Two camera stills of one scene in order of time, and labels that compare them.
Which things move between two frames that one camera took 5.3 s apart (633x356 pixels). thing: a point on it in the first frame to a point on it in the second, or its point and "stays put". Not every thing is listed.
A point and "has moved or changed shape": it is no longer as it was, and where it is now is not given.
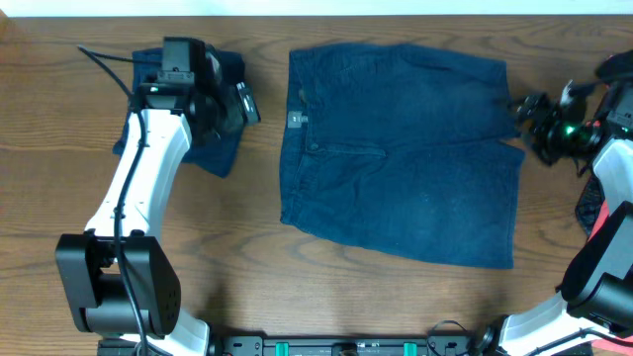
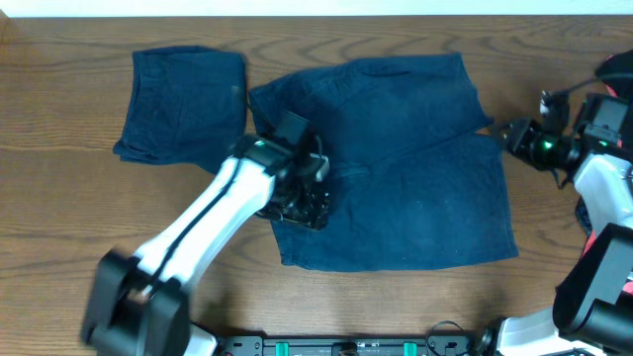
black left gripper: x=229 y=117 to x=301 y=210
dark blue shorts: x=401 y=149 has moved or changed shape
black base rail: x=434 y=345 stays put
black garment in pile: x=615 y=65 stays put
